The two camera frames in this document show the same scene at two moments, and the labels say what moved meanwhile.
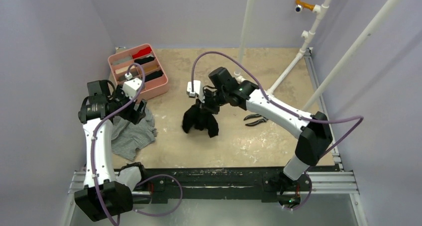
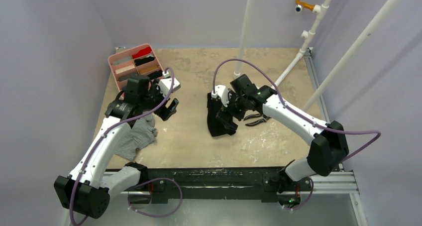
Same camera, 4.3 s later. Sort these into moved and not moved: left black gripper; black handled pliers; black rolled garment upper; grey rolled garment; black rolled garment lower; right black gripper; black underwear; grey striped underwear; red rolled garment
Moved: black underwear; right black gripper; left black gripper
Not moved: black rolled garment upper; grey striped underwear; black rolled garment lower; black handled pliers; grey rolled garment; red rolled garment
